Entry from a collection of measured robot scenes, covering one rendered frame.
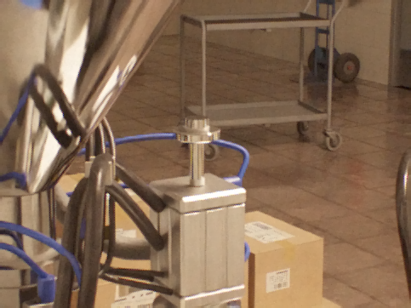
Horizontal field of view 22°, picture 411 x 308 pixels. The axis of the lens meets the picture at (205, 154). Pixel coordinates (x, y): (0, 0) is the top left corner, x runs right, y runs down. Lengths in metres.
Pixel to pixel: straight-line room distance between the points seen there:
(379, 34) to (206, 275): 8.54
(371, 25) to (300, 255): 5.69
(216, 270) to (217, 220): 0.03
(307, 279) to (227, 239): 3.11
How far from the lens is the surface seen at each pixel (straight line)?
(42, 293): 0.60
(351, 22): 9.47
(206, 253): 0.65
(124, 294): 3.37
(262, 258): 3.61
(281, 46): 10.41
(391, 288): 4.45
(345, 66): 9.14
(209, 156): 6.39
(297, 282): 3.74
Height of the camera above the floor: 1.59
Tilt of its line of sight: 14 degrees down
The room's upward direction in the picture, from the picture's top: straight up
